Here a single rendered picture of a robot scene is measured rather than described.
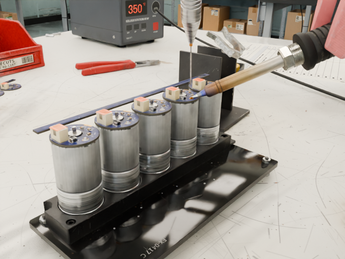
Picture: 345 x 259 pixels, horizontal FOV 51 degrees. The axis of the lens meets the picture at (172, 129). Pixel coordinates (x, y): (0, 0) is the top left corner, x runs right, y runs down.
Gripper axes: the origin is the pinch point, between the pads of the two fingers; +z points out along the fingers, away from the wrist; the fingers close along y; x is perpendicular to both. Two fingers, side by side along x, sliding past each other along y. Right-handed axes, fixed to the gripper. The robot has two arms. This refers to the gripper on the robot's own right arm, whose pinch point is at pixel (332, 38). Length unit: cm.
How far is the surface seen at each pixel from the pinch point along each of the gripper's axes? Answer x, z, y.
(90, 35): -15, 19, -48
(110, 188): -8.0, 13.7, 4.4
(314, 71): 16.6, 2.1, -28.7
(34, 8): -125, 142, -553
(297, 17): 154, -36, -373
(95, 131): -10.4, 10.6, 5.0
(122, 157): -8.3, 11.6, 4.4
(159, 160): -5.8, 11.7, 2.5
